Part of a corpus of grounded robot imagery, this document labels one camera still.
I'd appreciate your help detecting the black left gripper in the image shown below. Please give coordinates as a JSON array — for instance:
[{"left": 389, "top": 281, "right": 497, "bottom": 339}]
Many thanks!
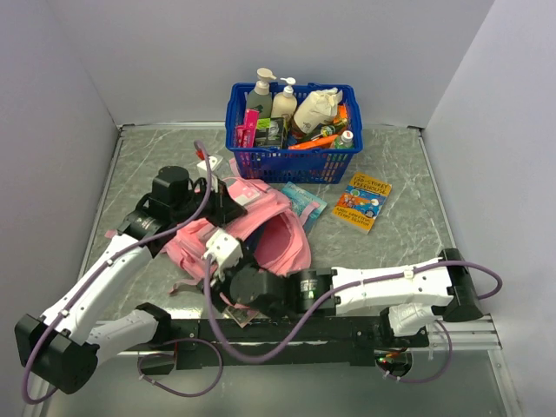
[{"left": 173, "top": 176, "right": 247, "bottom": 227}]

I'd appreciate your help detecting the pink student backpack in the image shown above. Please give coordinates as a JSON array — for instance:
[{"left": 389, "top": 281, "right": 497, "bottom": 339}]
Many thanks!
[{"left": 103, "top": 156, "right": 313, "bottom": 308}]

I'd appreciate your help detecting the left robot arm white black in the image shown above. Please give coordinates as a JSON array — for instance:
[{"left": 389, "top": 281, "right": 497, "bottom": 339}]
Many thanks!
[{"left": 15, "top": 166, "right": 247, "bottom": 394}]

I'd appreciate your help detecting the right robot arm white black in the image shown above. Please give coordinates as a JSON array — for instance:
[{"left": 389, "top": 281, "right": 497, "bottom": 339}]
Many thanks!
[{"left": 204, "top": 249, "right": 483, "bottom": 346}]

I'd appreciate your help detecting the orange toothbrush pack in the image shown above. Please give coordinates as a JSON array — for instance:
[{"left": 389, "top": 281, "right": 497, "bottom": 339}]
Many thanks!
[{"left": 288, "top": 135, "right": 338, "bottom": 151}]

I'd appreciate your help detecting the floral notebook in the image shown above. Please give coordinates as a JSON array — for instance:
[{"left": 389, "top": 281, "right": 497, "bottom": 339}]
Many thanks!
[{"left": 224, "top": 306, "right": 259, "bottom": 328}]

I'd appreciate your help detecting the blue plastic basket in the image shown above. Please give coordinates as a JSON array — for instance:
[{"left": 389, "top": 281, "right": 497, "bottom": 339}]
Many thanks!
[{"left": 225, "top": 83, "right": 363, "bottom": 183}]

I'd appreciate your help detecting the pink box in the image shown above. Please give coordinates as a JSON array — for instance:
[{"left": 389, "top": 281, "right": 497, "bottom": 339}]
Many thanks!
[{"left": 235, "top": 109, "right": 259, "bottom": 149}]

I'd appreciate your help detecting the teal paperback book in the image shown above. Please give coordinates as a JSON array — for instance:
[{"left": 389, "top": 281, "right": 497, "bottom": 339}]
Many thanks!
[{"left": 281, "top": 182, "right": 328, "bottom": 235}]

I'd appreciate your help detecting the black green box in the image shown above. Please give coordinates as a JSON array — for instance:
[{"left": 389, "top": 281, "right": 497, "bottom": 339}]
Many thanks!
[{"left": 254, "top": 117, "right": 288, "bottom": 149}]

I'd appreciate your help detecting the grey pump bottle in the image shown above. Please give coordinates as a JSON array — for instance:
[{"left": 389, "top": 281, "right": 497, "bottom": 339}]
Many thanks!
[{"left": 246, "top": 68, "right": 276, "bottom": 119}]

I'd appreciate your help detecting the cream pump bottle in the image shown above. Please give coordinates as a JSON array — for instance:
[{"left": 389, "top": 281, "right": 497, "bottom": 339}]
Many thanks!
[{"left": 270, "top": 77, "right": 297, "bottom": 122}]

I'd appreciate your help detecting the small green bottle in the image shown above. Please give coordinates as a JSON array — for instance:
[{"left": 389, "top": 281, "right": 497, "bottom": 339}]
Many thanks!
[{"left": 321, "top": 122, "right": 347, "bottom": 137}]

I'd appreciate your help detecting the yellow treehouse book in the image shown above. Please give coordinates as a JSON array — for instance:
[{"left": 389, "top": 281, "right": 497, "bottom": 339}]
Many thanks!
[{"left": 332, "top": 172, "right": 392, "bottom": 235}]

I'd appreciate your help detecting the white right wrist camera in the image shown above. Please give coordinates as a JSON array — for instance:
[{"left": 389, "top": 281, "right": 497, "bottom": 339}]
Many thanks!
[{"left": 202, "top": 228, "right": 243, "bottom": 274}]

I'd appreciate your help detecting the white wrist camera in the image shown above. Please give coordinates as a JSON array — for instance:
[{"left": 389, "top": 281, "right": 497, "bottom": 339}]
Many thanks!
[
  {"left": 196, "top": 149, "right": 223, "bottom": 182},
  {"left": 202, "top": 228, "right": 243, "bottom": 274}
]

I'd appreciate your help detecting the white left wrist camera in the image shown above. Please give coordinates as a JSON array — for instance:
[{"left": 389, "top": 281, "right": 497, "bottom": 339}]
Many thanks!
[{"left": 196, "top": 149, "right": 223, "bottom": 182}]

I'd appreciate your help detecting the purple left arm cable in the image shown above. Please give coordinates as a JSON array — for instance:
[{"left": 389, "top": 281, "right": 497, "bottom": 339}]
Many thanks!
[{"left": 21, "top": 139, "right": 225, "bottom": 405}]

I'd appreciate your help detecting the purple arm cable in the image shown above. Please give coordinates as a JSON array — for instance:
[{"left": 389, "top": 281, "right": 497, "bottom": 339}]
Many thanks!
[
  {"left": 203, "top": 254, "right": 504, "bottom": 386},
  {"left": 21, "top": 139, "right": 225, "bottom": 405}
]

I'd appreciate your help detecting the black mounting base rail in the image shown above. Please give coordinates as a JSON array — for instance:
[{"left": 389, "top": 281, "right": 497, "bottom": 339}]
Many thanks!
[{"left": 129, "top": 314, "right": 503, "bottom": 374}]

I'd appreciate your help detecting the beige drawstring pouch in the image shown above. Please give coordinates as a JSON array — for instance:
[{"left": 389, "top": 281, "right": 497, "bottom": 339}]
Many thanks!
[{"left": 291, "top": 87, "right": 343, "bottom": 138}]

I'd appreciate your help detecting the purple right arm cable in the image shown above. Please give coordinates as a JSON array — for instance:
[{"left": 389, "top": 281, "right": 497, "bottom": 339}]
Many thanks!
[{"left": 203, "top": 254, "right": 504, "bottom": 386}]

